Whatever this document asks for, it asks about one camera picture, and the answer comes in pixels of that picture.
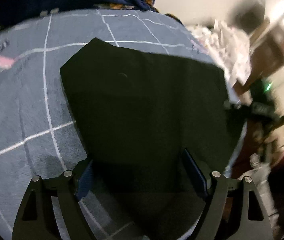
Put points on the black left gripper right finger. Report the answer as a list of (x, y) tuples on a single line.
[(199, 181)]

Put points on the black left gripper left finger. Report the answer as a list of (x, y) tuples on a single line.
[(83, 178)]

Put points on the black pants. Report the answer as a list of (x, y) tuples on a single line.
[(136, 112)]

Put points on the blue grid-pattern blanket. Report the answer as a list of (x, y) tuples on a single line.
[(37, 132)]

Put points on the white dotted bedding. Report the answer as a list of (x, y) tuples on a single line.
[(229, 47)]

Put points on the brown wooden furniture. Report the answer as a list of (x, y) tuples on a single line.
[(267, 55)]

